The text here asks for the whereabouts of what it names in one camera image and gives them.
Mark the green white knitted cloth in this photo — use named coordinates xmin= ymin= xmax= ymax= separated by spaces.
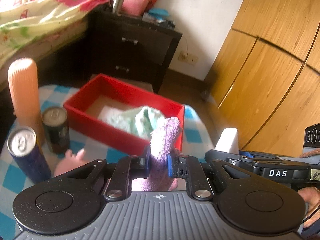
xmin=98 ymin=106 xmax=165 ymax=140

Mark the red open box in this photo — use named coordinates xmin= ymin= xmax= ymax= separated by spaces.
xmin=63 ymin=74 xmax=184 ymax=155

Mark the beige wall socket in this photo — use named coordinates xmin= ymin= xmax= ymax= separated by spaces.
xmin=178 ymin=51 xmax=199 ymax=66

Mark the person's right hand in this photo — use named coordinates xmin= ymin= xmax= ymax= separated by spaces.
xmin=298 ymin=187 xmax=319 ymax=228

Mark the dark green drink can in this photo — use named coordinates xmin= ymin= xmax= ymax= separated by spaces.
xmin=42 ymin=106 xmax=70 ymax=154

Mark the dark wooden nightstand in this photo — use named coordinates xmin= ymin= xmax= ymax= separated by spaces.
xmin=86 ymin=10 xmax=182 ymax=93

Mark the blue paper item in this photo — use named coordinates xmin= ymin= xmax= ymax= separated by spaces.
xmin=148 ymin=8 xmax=170 ymax=20

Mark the pink plastic basket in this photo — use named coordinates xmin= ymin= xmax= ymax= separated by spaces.
xmin=121 ymin=0 xmax=151 ymax=16

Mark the orange ribbed bottle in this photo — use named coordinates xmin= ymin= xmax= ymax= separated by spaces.
xmin=8 ymin=58 xmax=45 ymax=145

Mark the purple knitted cloth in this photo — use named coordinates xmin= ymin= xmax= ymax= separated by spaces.
xmin=140 ymin=117 xmax=182 ymax=191

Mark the dark blue drink can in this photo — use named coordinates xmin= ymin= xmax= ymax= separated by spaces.
xmin=7 ymin=126 xmax=51 ymax=184

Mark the wooden wardrobe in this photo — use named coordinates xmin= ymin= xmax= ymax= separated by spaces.
xmin=205 ymin=0 xmax=319 ymax=157

